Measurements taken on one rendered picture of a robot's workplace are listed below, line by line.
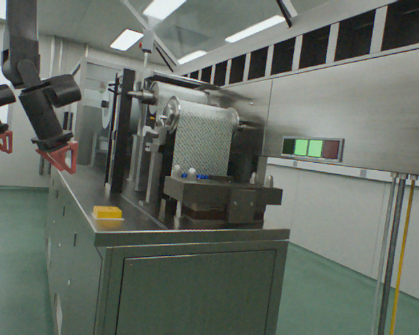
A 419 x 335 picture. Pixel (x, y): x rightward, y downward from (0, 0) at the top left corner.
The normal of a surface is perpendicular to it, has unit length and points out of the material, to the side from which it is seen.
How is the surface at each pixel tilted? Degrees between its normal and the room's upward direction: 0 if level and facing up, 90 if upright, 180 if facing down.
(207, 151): 90
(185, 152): 90
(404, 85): 90
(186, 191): 90
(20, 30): 77
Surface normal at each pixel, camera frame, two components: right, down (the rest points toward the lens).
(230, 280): 0.48, 0.11
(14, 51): 0.72, 0.13
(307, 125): -0.87, -0.08
